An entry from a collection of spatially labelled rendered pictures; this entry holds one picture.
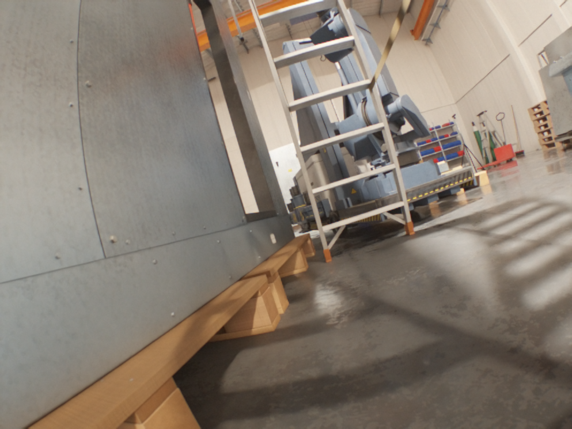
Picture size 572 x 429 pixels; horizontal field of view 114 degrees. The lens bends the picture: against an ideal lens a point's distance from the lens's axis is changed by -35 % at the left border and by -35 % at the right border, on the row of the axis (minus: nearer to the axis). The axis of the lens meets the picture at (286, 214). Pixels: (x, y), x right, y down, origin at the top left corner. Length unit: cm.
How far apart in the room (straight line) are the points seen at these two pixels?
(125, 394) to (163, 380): 7
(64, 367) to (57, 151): 34
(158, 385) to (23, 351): 19
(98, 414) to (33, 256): 23
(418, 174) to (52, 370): 212
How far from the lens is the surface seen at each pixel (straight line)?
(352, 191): 263
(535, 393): 45
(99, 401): 42
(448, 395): 47
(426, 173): 218
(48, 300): 46
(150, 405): 43
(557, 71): 176
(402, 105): 207
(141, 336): 57
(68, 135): 58
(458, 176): 221
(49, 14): 73
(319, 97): 142
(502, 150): 824
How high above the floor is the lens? 31
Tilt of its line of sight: 1 degrees up
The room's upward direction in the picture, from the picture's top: 18 degrees counter-clockwise
